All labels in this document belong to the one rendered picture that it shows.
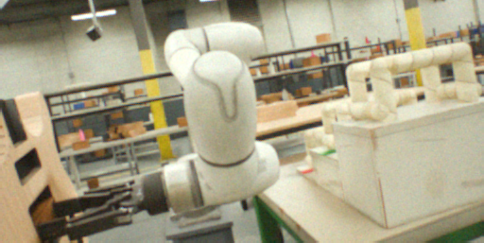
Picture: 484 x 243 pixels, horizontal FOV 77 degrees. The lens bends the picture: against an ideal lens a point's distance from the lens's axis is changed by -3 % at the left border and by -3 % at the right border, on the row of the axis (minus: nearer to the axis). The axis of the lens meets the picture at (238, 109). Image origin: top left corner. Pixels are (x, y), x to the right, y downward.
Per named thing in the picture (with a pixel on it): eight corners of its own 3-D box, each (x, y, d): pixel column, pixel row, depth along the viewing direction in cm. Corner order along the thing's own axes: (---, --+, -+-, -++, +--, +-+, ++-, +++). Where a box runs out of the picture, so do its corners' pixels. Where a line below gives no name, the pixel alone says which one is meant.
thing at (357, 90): (360, 121, 60) (351, 72, 59) (351, 120, 63) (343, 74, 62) (374, 117, 60) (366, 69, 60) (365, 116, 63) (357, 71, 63)
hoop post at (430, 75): (434, 103, 62) (426, 57, 62) (423, 103, 65) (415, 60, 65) (447, 100, 63) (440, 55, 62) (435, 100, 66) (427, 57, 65)
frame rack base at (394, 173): (388, 231, 51) (371, 129, 50) (343, 202, 65) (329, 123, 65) (519, 188, 55) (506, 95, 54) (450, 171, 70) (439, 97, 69)
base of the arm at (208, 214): (173, 215, 146) (171, 203, 146) (219, 204, 148) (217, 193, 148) (168, 231, 128) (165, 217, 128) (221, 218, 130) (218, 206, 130)
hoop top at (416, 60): (377, 77, 51) (374, 58, 51) (367, 78, 54) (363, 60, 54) (476, 57, 54) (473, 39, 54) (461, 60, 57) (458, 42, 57)
